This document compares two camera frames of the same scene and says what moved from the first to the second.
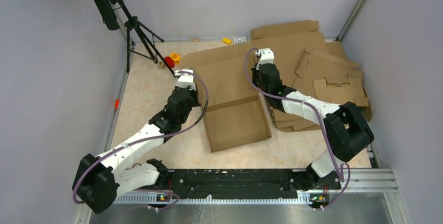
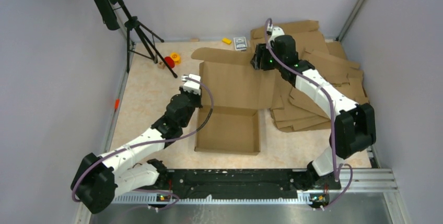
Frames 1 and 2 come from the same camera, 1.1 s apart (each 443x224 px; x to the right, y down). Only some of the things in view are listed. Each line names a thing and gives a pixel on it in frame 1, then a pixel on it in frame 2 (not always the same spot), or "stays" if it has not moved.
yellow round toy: [176, 57] stays
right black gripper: [255, 72] → [261, 51]
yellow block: [226, 40] stays
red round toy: [170, 61] stays
